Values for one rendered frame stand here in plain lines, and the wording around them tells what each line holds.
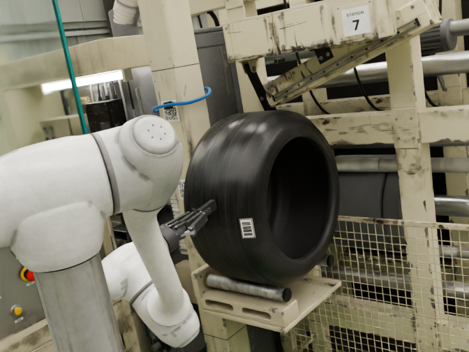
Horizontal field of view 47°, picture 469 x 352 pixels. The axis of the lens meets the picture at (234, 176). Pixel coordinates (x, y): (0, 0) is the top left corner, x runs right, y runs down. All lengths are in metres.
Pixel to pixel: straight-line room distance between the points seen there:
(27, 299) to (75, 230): 1.18
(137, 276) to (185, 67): 0.84
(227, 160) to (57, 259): 0.88
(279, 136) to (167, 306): 0.67
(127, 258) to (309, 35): 0.95
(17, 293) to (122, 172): 1.19
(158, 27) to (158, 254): 0.99
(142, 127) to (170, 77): 1.10
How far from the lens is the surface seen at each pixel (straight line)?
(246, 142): 1.60
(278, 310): 1.75
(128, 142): 0.79
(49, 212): 0.78
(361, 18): 1.74
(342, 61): 1.93
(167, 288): 1.18
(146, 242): 1.08
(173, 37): 1.88
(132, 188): 0.81
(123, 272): 1.33
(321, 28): 1.81
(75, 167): 0.79
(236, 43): 2.01
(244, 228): 1.56
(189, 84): 1.90
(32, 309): 1.98
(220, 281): 1.90
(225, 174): 1.58
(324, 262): 1.95
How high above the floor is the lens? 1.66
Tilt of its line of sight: 13 degrees down
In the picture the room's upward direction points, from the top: 10 degrees counter-clockwise
